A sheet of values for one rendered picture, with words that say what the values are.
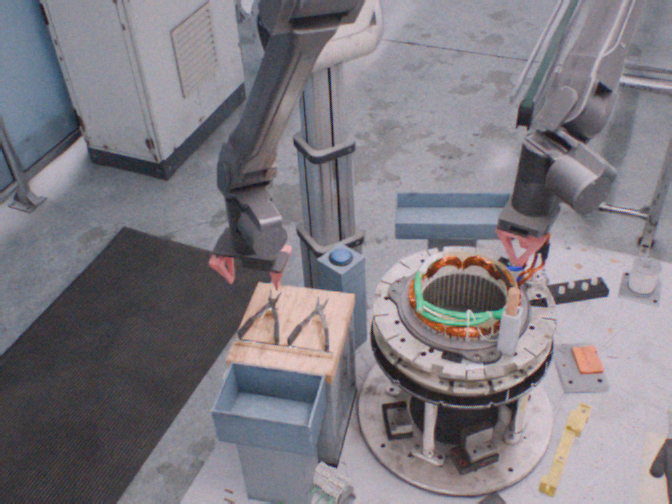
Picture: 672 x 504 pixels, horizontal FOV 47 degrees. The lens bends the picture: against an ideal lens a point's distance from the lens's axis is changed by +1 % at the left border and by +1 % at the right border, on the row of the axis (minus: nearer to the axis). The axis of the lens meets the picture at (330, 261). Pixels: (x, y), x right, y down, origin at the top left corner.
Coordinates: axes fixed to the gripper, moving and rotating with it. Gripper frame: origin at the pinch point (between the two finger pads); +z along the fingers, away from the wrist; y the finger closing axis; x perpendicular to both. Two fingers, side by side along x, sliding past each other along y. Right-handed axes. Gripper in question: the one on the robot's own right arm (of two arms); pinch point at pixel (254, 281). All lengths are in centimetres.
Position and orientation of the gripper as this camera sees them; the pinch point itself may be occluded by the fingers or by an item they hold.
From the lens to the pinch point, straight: 134.2
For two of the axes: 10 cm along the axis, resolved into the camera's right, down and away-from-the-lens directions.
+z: 0.3, 7.1, 7.0
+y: 9.8, 1.3, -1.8
